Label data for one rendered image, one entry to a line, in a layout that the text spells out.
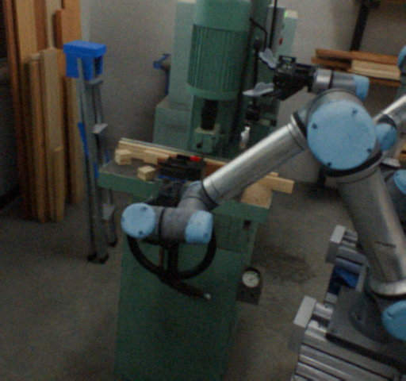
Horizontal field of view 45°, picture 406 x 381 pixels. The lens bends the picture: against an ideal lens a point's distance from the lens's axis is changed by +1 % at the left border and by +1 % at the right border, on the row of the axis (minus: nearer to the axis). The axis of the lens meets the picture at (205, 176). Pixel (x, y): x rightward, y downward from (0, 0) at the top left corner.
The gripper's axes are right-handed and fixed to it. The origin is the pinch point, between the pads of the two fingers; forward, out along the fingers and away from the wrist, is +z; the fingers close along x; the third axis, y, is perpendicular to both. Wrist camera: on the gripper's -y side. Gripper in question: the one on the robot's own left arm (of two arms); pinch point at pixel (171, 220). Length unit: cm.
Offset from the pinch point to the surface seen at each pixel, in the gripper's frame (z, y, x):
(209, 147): 24.9, -27.5, 1.8
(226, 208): 23.1, -8.0, 12.1
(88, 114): 85, -43, -72
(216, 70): 8.2, -49.0, 1.5
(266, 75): 32, -59, 15
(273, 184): 33.7, -20.3, 25.6
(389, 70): 186, -130, 81
